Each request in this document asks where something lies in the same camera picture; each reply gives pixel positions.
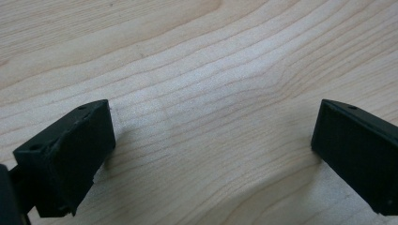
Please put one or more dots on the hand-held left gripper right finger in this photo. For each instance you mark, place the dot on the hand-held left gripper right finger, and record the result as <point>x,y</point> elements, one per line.
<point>356,150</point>

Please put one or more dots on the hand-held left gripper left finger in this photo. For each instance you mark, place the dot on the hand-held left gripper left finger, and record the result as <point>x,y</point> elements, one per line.
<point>67,156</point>

